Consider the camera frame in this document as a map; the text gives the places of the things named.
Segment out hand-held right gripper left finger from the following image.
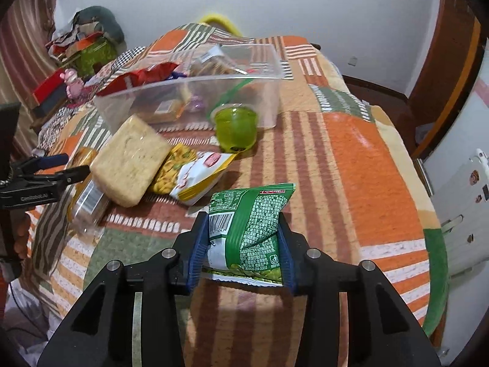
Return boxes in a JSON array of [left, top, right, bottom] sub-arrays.
[[36, 211, 210, 367]]

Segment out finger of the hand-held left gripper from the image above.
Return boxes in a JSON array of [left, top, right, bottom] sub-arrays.
[[21, 165, 91, 189], [13, 153, 70, 172]]

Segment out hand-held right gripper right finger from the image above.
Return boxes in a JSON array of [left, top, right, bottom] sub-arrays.
[[278, 214, 444, 367]]

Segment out clear biscuit packet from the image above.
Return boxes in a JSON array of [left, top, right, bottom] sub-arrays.
[[67, 147, 112, 235]]

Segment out green snack packet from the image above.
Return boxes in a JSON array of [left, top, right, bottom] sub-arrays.
[[199, 183, 296, 287]]

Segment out yellow snack packet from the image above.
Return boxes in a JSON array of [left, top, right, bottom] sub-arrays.
[[149, 143, 240, 206]]

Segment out red snack packet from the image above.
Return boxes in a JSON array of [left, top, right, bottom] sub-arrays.
[[95, 62, 180, 96]]

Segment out orange snack packet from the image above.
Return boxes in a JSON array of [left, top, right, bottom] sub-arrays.
[[147, 99, 188, 121]]

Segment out green jelly cup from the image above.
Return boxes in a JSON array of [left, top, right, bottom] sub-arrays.
[[213, 103, 258, 153]]

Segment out purple label pastry packet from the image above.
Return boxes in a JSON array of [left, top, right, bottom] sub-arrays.
[[187, 94, 209, 114]]

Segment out clear bag green zip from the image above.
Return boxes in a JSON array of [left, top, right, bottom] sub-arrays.
[[206, 78, 261, 123]]

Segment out clear plastic container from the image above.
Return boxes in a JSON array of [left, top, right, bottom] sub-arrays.
[[93, 43, 293, 133]]

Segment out brown cake packet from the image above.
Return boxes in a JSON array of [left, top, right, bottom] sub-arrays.
[[189, 44, 245, 79]]

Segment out person's left hand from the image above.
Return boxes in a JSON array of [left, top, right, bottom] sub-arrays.
[[14, 212, 32, 261]]

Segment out dark grey box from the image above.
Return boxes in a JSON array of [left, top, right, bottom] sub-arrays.
[[32, 89, 70, 118]]

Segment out red box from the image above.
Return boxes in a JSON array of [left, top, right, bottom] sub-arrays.
[[32, 71, 72, 102]]

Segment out pink toy rabbit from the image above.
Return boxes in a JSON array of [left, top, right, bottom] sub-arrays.
[[63, 68, 87, 98]]

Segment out green patterned box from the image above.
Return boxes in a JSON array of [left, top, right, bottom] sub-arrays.
[[71, 40, 117, 79]]

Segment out checked patchwork quilt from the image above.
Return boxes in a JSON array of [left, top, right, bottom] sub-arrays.
[[38, 46, 146, 150]]

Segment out striped brown curtain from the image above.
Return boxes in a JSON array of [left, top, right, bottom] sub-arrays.
[[0, 0, 59, 109]]

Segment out pile of cardboard clutter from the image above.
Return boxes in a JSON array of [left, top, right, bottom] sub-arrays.
[[46, 23, 97, 59]]

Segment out orange green striped blanket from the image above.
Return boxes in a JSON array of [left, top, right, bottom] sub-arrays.
[[23, 23, 450, 338]]

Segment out yellow hoop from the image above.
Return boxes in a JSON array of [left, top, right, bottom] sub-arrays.
[[200, 13, 240, 36]]

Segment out brown wooden door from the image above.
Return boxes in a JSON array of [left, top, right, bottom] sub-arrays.
[[407, 0, 483, 158]]

